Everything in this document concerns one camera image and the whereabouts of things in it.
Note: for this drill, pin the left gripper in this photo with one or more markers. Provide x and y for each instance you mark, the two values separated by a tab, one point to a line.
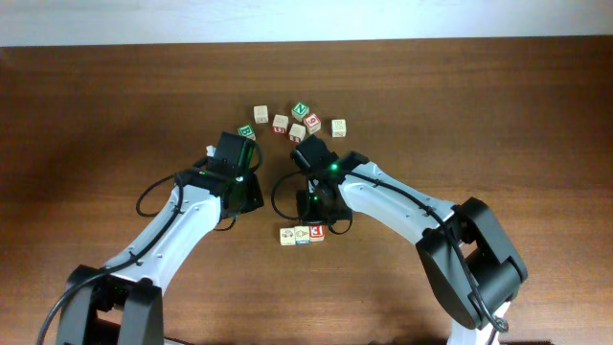
253	195

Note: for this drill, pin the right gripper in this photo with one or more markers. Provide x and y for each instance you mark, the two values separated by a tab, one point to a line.
316	211

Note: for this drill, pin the red Q wooden block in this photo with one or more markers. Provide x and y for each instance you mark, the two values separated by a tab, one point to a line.
317	233

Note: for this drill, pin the green-sided wooden block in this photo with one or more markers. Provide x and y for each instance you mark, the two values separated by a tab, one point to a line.
302	235

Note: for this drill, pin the blue D wooden block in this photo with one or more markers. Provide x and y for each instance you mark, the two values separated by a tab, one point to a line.
287	236

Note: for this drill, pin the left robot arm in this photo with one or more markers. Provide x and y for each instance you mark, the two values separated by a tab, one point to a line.
122	301

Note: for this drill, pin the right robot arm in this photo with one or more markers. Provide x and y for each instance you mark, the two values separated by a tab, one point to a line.
472	266

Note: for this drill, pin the green B wooden block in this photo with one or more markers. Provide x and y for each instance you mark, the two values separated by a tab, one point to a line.
247	131

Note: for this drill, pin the red-striped centre wooden block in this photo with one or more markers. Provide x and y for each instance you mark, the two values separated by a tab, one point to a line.
297	133

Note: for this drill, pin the red-sided wooden block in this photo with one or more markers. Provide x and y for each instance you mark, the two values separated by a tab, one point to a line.
280	124

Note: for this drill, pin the plain right wooden block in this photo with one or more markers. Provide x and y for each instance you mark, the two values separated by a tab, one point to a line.
338	128

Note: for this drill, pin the red 9 wooden block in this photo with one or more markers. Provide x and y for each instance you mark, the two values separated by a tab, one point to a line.
312	123

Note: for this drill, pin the plain top-left wooden block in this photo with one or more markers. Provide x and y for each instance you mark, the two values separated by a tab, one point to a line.
261	115

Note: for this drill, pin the green N wooden block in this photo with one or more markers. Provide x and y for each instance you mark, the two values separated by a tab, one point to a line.
299	111

